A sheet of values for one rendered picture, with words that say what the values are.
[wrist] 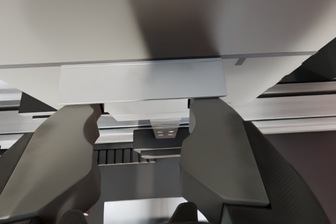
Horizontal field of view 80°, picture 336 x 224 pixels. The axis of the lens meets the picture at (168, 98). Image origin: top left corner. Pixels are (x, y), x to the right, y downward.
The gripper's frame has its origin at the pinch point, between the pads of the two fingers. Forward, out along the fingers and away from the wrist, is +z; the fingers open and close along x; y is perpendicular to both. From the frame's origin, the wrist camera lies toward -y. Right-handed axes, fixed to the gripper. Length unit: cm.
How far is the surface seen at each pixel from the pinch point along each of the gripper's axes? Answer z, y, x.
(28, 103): 5.5, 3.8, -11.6
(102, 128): 23.1, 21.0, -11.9
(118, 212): -1.0, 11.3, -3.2
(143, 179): 32, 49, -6
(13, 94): 8.7, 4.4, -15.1
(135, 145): 16.2, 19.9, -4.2
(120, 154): 28.7, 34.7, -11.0
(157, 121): 7.2, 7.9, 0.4
